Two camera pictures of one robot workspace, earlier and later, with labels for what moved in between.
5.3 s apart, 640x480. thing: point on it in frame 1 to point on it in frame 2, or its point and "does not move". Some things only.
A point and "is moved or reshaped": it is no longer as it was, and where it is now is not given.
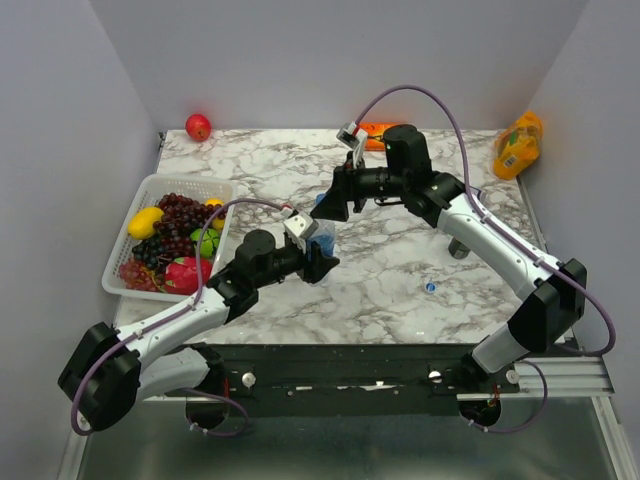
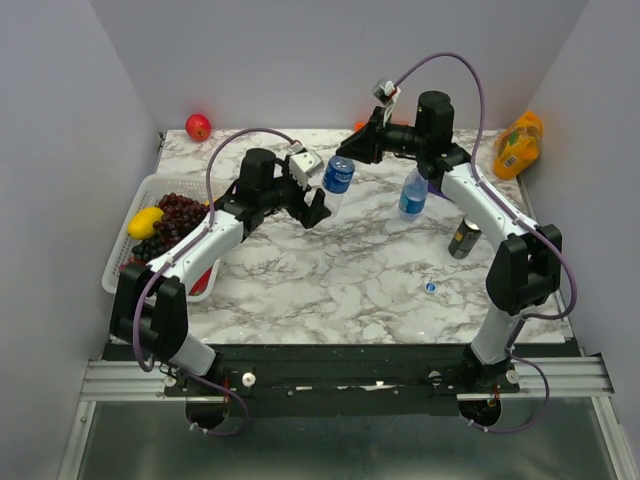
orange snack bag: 518,148 does not move
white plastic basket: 154,188 does not move
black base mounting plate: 352,380 does not move
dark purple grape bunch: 181,216 does not move
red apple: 198,127 does not move
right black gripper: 345,187 to 366,145
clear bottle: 325,236 is moved or reshaped
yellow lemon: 142,223 does not move
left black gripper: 319,266 to 308,215
